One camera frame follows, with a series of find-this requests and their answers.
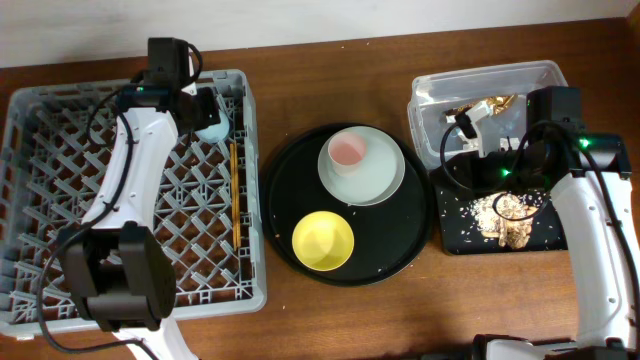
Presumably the grey dishwasher rack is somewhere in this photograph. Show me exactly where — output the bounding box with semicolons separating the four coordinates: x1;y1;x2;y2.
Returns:
1;70;266;339

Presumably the white napkin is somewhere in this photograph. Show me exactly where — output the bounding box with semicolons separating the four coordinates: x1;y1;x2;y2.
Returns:
452;119;526;156

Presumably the blue cup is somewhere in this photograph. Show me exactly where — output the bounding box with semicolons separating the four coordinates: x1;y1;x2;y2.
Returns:
195;111;230;144

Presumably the round black tray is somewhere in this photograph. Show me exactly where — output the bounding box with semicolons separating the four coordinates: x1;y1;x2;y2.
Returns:
260;123;436;287

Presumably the grey plate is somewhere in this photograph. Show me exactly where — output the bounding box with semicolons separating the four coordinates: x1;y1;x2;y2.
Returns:
317;126;405;206

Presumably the clear plastic bin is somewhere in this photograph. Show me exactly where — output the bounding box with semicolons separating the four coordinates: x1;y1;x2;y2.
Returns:
408;60;567;171

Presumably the yellow bowl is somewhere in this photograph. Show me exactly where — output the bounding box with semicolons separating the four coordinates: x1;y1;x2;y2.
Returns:
291;211;355;272

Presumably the pink cup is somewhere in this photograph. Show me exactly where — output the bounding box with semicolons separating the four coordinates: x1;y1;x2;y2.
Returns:
328;131;367;176

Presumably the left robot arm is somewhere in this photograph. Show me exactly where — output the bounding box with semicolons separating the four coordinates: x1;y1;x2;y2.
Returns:
51;38;230;359

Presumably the black rectangular tray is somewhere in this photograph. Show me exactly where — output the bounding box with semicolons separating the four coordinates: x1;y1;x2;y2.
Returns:
429;170;568;255

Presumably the food scraps pile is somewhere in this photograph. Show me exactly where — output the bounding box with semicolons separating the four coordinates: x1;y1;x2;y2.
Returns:
460;192;550;250

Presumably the gold foil wrapper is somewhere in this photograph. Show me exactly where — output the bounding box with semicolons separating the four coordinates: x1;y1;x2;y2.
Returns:
445;94;517;116

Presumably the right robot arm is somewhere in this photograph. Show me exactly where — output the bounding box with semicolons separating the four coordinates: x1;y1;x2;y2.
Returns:
440;86;639;359

